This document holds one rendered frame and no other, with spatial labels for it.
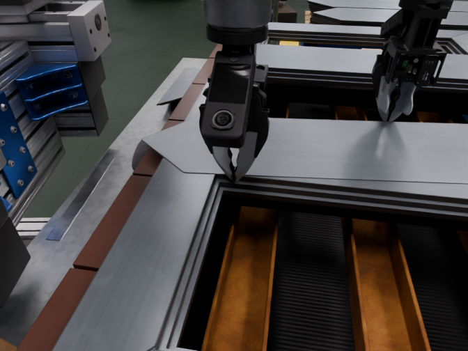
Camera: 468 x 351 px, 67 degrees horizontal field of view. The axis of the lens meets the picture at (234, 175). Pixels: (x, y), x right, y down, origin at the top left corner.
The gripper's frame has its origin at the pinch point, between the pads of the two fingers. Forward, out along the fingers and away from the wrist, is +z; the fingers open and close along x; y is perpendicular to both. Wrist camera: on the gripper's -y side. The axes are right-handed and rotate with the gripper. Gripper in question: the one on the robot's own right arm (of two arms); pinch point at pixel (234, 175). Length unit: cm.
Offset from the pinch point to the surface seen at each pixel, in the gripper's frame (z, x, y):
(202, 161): 0.6, 5.6, 3.6
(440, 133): 0.6, -33.3, 18.8
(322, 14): 0, -15, 99
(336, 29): 0, -19, 83
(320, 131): 0.6, -12.6, 16.1
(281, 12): 61, 11, 383
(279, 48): 0, -3, 61
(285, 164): 0.7, -7.2, 5.1
